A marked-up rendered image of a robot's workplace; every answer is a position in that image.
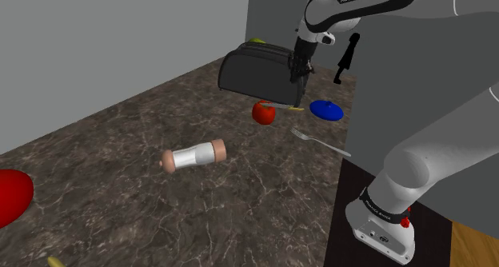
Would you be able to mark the small yellow object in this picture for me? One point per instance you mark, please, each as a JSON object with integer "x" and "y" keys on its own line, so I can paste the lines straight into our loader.
{"x": 55, "y": 262}

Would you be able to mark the black toaster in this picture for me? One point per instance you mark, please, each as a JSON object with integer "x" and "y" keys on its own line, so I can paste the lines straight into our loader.
{"x": 253, "y": 73}

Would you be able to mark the red tomato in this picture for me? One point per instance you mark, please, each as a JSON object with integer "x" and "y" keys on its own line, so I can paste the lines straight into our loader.
{"x": 263, "y": 113}

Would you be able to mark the blue round lid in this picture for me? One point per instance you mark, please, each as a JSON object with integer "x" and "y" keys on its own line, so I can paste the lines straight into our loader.
{"x": 326, "y": 110}

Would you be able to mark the black slender upright object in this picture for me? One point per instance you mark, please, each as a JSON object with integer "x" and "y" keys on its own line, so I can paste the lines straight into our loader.
{"x": 346, "y": 61}

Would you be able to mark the dark robot stand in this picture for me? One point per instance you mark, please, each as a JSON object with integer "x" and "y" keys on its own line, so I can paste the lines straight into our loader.
{"x": 351, "y": 204}

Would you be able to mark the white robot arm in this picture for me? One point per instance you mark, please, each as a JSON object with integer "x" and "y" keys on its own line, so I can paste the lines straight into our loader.
{"x": 440, "y": 149}

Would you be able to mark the large red round object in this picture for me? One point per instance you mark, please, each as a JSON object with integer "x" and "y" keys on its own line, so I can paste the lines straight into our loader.
{"x": 13, "y": 196}

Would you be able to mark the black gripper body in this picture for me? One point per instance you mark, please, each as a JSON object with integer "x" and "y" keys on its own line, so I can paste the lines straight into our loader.
{"x": 302, "y": 57}

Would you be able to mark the green round fruit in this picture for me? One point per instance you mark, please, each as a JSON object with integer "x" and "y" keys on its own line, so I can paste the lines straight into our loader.
{"x": 256, "y": 40}

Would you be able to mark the silver fork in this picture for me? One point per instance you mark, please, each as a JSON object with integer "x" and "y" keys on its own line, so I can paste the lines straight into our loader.
{"x": 319, "y": 142}

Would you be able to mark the wooden and silver pepper mill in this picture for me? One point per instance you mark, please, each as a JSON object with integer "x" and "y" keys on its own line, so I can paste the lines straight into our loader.
{"x": 193, "y": 156}

